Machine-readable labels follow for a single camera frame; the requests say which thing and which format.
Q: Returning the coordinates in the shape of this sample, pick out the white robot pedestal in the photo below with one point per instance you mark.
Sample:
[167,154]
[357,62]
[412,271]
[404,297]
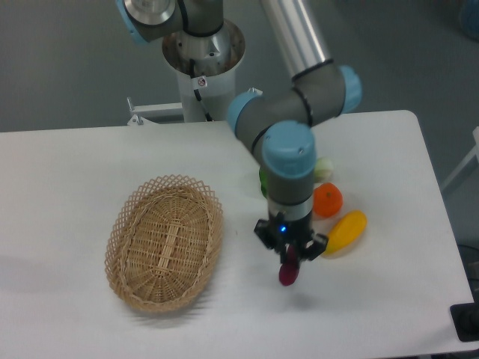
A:
[205,62]

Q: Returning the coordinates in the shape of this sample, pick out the orange tangerine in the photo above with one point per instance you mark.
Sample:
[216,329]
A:
[328,200]

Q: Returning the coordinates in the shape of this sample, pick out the yellow mango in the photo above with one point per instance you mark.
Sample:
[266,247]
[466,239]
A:
[345,232]

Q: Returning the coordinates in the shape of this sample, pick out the black device at table edge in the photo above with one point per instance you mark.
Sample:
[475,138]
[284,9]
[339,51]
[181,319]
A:
[465,319]

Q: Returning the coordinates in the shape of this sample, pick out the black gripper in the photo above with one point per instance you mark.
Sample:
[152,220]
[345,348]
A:
[288,231]

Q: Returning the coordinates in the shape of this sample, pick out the white furniture frame right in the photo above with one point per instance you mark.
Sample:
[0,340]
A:
[466,166]

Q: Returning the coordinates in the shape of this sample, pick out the green bok choy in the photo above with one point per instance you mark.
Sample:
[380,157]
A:
[263,182]

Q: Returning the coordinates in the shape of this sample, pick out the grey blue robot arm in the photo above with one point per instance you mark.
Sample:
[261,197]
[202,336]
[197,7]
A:
[276,131]

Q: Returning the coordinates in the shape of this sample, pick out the woven wicker basket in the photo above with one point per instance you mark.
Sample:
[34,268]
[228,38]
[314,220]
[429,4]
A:
[165,243]

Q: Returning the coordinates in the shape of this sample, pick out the blue object top right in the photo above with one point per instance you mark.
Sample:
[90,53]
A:
[469,17]

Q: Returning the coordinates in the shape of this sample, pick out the white metal base frame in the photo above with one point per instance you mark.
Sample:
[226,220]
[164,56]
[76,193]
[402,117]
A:
[168,110]

